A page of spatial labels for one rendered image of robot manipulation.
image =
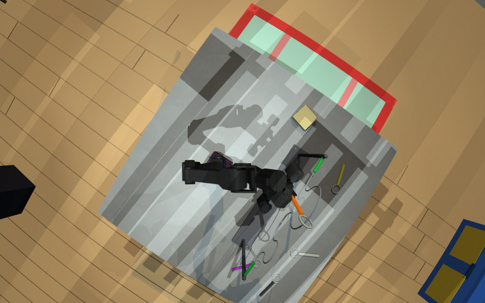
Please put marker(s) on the orange handle with grey loop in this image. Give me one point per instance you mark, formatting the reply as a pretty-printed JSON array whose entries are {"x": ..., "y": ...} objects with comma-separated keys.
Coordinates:
[{"x": 301, "y": 213}]

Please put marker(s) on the yellow rectangular block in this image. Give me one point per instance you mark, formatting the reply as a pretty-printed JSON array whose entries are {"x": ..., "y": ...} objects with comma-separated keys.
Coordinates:
[{"x": 304, "y": 117}]

